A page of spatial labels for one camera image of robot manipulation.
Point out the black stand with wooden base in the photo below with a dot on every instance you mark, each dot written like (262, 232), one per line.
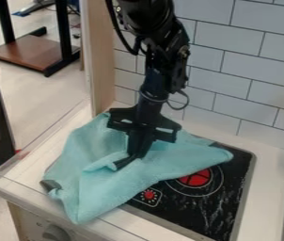
(35, 50)

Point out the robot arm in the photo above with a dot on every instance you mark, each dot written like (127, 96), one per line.
(157, 28)

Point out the toy stove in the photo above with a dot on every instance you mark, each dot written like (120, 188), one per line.
(207, 200)

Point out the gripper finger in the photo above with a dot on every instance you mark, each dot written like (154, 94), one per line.
(147, 142)
(133, 144)

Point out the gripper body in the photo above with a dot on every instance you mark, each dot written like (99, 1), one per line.
(145, 116)

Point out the light blue cloth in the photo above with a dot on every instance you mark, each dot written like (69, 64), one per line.
(98, 185)

